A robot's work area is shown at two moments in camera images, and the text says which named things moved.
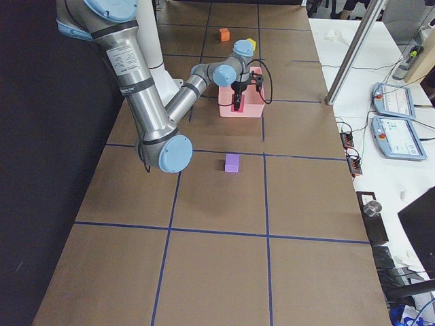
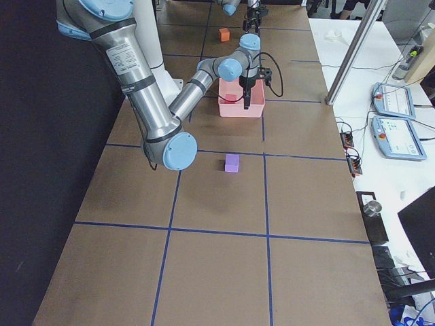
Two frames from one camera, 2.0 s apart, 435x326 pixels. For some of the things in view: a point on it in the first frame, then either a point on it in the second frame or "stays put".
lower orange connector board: (355, 166) stays put
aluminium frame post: (355, 49) stays put
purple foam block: (231, 163) stays put
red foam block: (242, 104) -> (230, 97)
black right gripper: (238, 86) -> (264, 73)
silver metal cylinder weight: (372, 208) stays put
